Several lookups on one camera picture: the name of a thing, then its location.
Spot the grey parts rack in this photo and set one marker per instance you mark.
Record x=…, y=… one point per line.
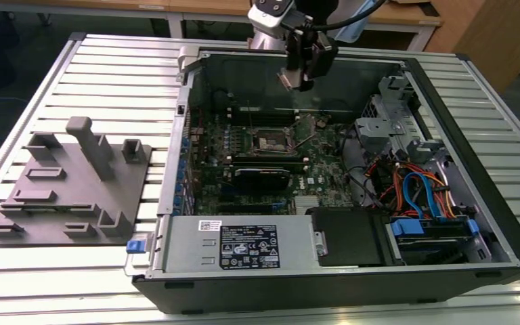
x=79, y=189

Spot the grey metal drive cage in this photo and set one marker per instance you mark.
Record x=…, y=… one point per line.
x=378, y=127

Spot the black optical drive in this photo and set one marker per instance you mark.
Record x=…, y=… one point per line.
x=350, y=237

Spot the silver square CPU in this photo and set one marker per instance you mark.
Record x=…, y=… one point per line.
x=290, y=79

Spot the wooden cabinet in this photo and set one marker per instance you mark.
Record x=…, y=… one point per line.
x=505, y=34

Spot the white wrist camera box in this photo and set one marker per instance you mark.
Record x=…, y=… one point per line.
x=265, y=17

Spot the green motherboard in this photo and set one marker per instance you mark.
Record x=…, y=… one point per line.
x=323, y=169

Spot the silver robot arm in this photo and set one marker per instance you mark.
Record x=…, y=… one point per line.
x=267, y=40

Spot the black graphics card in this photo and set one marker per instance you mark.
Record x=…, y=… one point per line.
x=262, y=179

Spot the black open PC case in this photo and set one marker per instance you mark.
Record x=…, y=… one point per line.
x=287, y=294

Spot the CPU socket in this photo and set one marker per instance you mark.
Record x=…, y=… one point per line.
x=271, y=142

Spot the silver power supply unit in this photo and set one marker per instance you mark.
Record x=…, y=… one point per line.
x=189, y=243

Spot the small silver heat sink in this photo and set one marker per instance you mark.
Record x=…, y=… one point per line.
x=310, y=201

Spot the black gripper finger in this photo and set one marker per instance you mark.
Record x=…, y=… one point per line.
x=323, y=61
x=297, y=50

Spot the blue case latch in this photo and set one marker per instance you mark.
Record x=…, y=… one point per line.
x=135, y=247

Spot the hard disk in blue carrier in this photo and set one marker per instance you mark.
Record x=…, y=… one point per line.
x=407, y=228

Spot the wooden desk white frame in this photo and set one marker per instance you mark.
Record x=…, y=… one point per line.
x=414, y=18

